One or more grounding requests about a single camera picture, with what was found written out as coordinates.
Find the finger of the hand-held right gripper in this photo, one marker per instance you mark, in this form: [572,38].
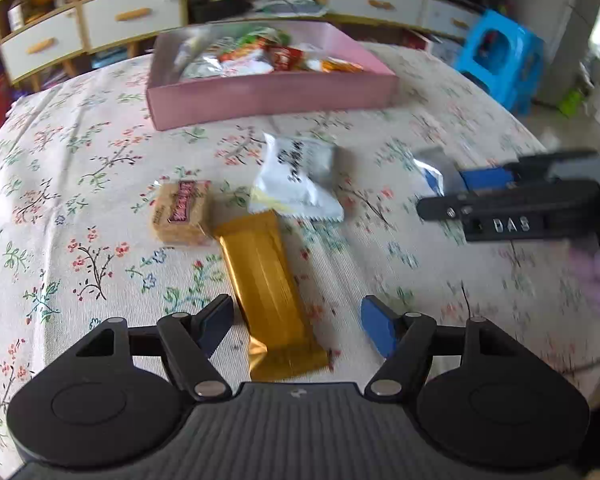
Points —
[485,179]
[440,207]

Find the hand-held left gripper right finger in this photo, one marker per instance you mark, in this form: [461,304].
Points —
[377,325]

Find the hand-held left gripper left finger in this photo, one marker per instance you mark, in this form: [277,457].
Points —
[215,322]

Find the silver and blue snack packet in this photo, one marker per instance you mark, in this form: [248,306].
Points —
[432,167]

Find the gold snack packet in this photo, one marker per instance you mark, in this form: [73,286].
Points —
[265,280]

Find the pink cardboard box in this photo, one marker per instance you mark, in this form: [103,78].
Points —
[260,95]

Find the pile of mixed snack packets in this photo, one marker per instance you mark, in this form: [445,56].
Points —
[240,57]

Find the brown cracker packet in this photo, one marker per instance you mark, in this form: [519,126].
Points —
[180,215]

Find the small green object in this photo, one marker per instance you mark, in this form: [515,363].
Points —
[571,100]

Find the blue plastic stool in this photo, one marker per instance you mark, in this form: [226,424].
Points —
[520,60]

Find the white packet with black print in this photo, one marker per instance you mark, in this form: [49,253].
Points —
[295,175]

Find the grey appliance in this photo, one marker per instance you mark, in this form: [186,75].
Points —
[565,20]

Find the floral cloth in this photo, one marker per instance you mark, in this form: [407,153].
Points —
[80,160]

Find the wooden cabinet with grey drawers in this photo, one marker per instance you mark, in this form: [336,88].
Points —
[125,25]

